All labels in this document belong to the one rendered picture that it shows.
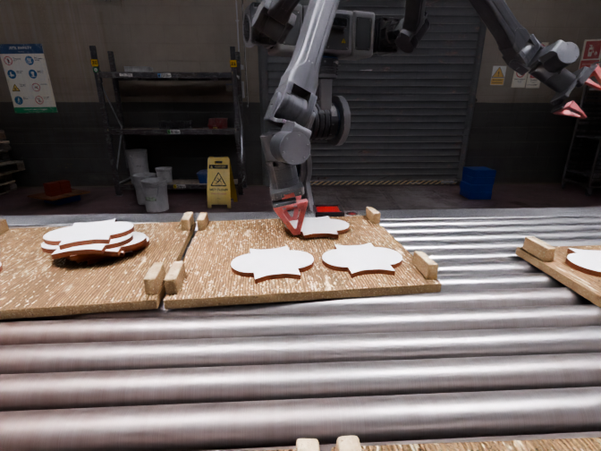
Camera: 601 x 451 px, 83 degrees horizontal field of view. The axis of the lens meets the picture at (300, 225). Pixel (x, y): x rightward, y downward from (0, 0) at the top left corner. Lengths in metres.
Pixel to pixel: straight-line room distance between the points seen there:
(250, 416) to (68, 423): 0.16
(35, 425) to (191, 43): 5.37
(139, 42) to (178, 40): 0.54
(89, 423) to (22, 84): 6.29
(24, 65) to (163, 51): 1.95
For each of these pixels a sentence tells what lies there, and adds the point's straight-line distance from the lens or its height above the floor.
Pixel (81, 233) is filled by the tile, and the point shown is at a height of 0.98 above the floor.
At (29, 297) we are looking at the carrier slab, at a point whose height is 0.94.
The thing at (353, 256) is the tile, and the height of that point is 0.95.
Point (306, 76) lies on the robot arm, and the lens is 0.70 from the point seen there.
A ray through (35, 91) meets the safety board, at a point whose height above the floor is 1.39.
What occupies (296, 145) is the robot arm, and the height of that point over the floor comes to 1.13.
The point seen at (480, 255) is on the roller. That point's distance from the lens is 0.75.
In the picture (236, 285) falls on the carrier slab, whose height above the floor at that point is 0.94.
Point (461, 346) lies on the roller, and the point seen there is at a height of 0.91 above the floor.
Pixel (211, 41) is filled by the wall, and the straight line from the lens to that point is 5.55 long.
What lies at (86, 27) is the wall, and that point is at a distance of 6.12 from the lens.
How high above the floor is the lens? 1.19
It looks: 19 degrees down
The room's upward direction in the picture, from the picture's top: straight up
